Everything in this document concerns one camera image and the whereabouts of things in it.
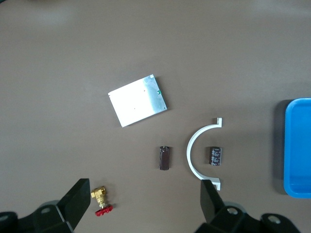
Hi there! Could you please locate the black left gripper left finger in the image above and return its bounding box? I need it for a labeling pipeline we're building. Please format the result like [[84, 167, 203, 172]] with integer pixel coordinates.
[[0, 178, 91, 233]]

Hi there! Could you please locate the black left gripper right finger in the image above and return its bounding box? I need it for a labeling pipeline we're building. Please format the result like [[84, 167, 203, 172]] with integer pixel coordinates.
[[194, 179, 298, 233]]

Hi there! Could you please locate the small dark purple component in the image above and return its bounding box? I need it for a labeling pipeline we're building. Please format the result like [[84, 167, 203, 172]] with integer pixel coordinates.
[[207, 146, 224, 167]]

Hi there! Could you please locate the plain brown capacitor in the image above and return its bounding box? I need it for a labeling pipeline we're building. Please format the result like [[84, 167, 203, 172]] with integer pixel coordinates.
[[157, 145, 173, 171]]

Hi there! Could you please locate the white curved pipe clamp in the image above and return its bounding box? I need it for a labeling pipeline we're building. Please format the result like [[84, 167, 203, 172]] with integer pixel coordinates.
[[186, 117, 223, 191]]

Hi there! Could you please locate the blue plastic tray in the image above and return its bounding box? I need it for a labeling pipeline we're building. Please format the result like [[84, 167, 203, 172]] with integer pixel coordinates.
[[283, 98, 311, 199]]

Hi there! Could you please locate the silver metal plate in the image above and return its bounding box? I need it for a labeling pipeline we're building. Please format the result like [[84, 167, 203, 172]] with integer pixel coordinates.
[[107, 74, 168, 128]]

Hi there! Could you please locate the brown table cover sheet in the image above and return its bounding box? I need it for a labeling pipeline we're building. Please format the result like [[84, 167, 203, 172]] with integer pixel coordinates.
[[0, 0, 311, 233]]

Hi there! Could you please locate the brass valve red handle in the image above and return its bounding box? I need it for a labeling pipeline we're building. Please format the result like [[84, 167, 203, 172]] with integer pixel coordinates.
[[90, 185, 114, 217]]

